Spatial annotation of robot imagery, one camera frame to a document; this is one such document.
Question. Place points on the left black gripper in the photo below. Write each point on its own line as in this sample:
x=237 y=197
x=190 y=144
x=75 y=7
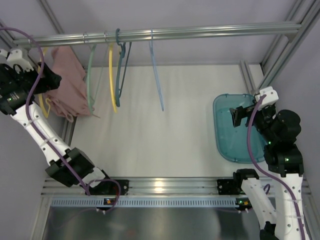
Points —
x=44 y=78

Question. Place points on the teal transparent plastic bin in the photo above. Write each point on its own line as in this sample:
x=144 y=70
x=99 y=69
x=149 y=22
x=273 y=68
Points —
x=231 y=141

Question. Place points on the yellow hanger with trousers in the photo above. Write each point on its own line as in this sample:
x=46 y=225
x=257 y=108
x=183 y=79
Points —
x=44 y=104

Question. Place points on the aluminium frame post right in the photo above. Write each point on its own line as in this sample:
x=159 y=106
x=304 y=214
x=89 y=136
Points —
x=283 y=47

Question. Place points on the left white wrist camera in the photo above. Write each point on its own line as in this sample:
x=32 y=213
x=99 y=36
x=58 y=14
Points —
x=17 y=57

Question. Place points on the aluminium frame post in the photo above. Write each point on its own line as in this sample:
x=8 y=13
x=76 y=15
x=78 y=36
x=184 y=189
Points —
x=25 y=19
x=283 y=47

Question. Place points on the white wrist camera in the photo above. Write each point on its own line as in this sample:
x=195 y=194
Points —
x=17 y=57
x=271 y=97

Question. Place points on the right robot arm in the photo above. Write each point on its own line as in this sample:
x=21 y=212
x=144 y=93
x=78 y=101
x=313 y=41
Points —
x=275 y=194

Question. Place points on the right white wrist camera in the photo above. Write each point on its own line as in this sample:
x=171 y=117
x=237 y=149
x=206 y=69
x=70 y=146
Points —
x=271 y=97

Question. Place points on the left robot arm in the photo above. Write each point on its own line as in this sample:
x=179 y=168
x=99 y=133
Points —
x=68 y=166

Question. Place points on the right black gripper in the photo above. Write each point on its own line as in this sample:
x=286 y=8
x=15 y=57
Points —
x=246 y=114

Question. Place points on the pink trousers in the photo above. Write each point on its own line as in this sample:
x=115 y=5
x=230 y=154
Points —
x=70 y=99

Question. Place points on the light blue hanger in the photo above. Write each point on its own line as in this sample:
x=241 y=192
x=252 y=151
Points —
x=155 y=71

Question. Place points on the green hanger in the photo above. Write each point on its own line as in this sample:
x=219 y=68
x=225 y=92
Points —
x=90 y=102

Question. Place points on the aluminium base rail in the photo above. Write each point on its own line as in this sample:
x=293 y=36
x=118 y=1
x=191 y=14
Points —
x=147 y=187

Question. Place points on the aluminium hanging rail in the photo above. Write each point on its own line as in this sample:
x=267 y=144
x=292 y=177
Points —
x=177 y=33

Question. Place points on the slotted grey cable duct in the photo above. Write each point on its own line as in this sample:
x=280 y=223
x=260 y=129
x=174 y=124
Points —
x=146 y=202

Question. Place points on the aluminium frame post left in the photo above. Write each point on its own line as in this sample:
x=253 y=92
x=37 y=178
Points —
x=25 y=19

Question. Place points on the dark teal hanger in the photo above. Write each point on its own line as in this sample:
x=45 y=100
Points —
x=122 y=54

